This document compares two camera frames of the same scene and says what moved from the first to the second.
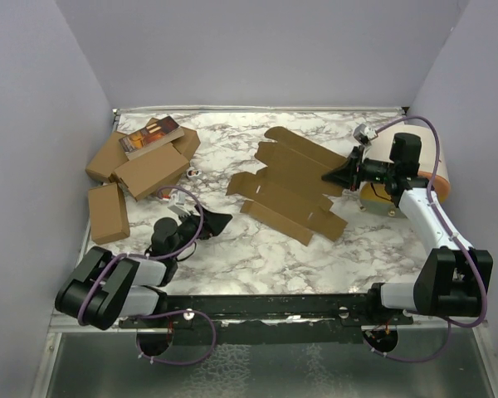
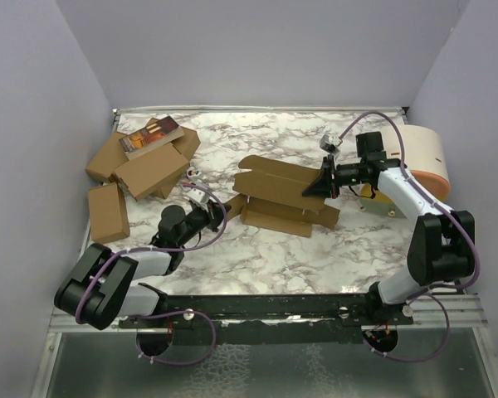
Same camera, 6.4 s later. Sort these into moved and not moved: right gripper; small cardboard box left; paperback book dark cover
Moved: right gripper
Not moved: small cardboard box left; paperback book dark cover
